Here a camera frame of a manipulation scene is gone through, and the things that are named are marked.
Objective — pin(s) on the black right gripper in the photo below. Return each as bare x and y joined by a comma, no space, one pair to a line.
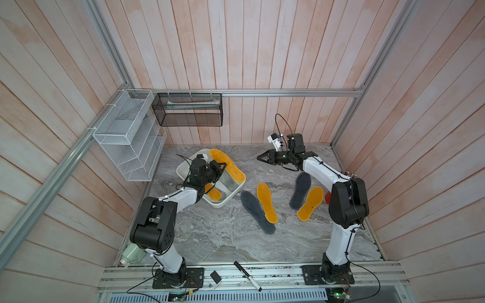
271,157

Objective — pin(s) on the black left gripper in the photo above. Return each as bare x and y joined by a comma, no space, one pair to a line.
216,166

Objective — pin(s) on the yellow insole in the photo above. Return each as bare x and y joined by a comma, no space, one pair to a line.
212,192
265,198
314,199
232,169

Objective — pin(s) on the pale green mesh insole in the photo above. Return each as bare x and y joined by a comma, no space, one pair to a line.
228,181
224,196

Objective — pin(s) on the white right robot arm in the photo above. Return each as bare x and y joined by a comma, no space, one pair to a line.
348,197

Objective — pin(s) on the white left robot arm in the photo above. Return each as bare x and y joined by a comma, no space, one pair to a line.
154,226

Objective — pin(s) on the white plastic storage box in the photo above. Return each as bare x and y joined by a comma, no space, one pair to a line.
182,171

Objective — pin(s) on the small black box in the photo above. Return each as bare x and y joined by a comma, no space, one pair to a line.
216,278

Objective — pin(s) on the dark grey insole right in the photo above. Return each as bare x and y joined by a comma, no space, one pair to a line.
302,187

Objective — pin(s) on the dark grey insole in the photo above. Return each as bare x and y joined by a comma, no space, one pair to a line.
252,205
302,187

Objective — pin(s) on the dark grey insole centre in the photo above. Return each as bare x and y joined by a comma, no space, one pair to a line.
252,205

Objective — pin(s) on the black mesh basket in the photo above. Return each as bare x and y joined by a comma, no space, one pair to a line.
188,109

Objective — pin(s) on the red pencil cup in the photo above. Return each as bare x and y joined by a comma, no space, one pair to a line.
328,197

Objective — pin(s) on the black marker pen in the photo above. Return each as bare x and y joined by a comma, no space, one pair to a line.
248,276

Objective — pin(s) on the aluminium rail back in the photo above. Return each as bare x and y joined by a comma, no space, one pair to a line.
286,92

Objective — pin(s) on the aluminium rail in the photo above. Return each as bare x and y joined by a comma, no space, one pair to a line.
39,202
286,92

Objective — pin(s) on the white wire mesh shelf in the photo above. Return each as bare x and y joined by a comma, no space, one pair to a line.
130,135

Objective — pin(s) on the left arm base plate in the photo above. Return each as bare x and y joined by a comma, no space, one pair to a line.
192,278

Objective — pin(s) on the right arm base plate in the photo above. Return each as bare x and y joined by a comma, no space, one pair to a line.
313,275

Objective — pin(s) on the aluminium rail left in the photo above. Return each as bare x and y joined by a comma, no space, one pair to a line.
39,202

